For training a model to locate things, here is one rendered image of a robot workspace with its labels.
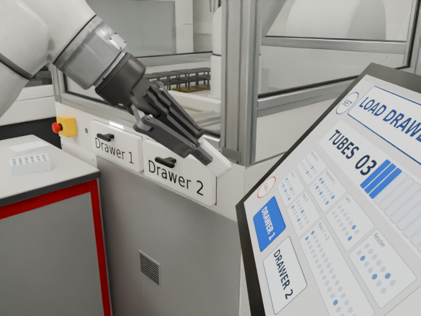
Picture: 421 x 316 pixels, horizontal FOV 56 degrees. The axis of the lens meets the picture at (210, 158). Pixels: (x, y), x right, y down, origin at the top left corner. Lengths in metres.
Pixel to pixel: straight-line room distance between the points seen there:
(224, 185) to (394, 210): 0.62
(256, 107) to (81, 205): 0.80
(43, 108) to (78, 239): 0.79
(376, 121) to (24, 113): 1.74
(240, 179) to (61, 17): 0.54
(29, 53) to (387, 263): 0.45
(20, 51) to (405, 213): 0.46
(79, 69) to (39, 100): 1.51
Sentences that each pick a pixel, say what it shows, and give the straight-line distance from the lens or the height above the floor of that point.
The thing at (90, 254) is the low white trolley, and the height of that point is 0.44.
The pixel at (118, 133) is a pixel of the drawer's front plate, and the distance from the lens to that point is 1.27.
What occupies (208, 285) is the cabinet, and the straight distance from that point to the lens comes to 1.15.
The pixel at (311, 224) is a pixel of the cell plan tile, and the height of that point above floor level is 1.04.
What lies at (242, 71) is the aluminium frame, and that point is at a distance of 0.85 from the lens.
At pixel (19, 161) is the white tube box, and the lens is 1.51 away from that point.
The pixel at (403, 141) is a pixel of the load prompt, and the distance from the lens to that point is 0.44.
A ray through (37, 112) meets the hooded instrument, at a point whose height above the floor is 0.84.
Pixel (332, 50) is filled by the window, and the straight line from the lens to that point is 1.15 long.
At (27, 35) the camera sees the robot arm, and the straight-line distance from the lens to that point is 0.54.
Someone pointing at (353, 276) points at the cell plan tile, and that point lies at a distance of 0.37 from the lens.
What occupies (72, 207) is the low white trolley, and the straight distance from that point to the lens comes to 1.45.
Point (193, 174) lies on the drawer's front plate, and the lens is 1.01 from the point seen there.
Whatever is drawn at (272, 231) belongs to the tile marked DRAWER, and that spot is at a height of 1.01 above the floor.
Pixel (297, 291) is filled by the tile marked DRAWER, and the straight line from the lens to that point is 0.41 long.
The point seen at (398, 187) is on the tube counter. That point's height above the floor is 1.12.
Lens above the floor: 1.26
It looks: 19 degrees down
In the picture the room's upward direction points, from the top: straight up
